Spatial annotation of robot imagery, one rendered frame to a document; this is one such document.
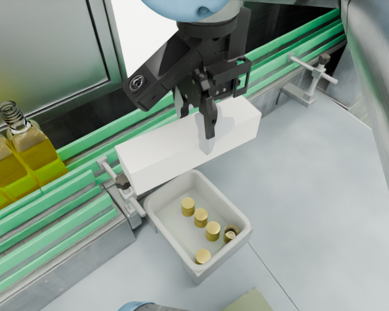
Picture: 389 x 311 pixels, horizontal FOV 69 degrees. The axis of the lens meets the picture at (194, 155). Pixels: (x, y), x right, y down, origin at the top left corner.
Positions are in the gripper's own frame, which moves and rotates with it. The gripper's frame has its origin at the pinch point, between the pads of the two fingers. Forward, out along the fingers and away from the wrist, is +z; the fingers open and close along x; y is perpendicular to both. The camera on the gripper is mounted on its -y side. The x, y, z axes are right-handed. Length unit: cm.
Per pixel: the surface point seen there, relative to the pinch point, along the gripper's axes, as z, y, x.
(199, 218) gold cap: 28.3, 0.8, -1.6
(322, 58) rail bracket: 9, 49, 13
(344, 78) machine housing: 25, 71, 16
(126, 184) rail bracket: 9.4, -12.2, 3.4
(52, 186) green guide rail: 13.5, -24.8, 13.7
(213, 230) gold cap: 28.3, 2.1, -6.1
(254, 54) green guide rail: 14, 41, 31
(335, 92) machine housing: 32, 71, 16
